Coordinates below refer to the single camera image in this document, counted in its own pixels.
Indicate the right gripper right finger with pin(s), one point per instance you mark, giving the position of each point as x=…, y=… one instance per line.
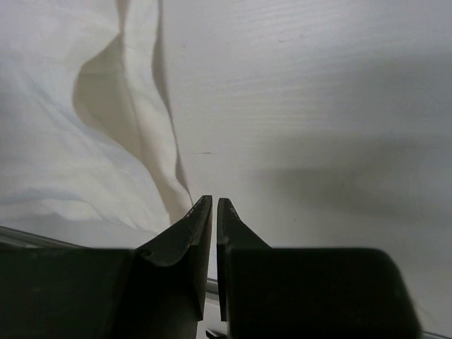
x=268, y=292

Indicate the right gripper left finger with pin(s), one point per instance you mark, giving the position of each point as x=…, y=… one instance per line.
x=53, y=289

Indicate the white pleated skirt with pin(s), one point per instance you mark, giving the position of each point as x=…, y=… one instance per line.
x=85, y=133

